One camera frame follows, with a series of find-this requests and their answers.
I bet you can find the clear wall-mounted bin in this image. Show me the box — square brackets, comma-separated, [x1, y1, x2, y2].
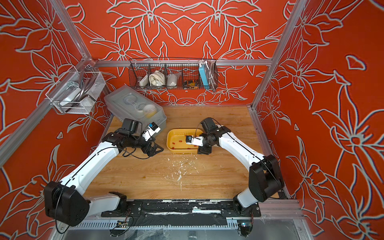
[46, 67, 106, 115]

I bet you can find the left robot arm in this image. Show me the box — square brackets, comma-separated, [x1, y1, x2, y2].
[44, 119, 164, 227]

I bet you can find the black wire wall basket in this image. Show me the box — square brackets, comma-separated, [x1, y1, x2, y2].
[129, 58, 219, 91]

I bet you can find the yellow plastic tray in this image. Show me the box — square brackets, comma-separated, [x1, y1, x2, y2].
[167, 129, 203, 154]

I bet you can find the white cloth in basket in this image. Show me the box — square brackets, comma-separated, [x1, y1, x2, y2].
[149, 71, 166, 87]

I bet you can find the blue box in basket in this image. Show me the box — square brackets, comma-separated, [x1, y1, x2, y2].
[198, 60, 209, 89]

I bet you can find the yellow tape roll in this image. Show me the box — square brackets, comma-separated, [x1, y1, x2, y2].
[143, 104, 158, 119]

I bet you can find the clear lidded storage container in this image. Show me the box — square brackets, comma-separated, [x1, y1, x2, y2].
[105, 86, 167, 133]

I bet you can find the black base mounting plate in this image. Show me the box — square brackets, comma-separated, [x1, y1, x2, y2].
[101, 199, 262, 218]

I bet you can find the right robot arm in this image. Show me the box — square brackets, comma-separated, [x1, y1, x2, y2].
[198, 118, 285, 209]

